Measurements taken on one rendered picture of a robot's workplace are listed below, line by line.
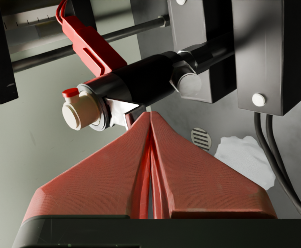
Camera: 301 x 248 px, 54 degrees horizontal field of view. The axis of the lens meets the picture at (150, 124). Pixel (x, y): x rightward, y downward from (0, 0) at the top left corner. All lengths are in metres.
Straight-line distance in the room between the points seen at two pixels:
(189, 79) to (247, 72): 0.08
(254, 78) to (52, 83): 0.31
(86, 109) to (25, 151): 0.32
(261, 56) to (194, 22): 0.06
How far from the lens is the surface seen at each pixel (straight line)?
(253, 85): 0.24
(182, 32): 0.27
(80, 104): 0.16
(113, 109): 0.15
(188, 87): 0.17
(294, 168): 0.45
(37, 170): 0.48
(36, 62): 0.36
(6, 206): 0.49
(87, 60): 0.19
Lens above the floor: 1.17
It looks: 35 degrees down
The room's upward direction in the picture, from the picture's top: 120 degrees counter-clockwise
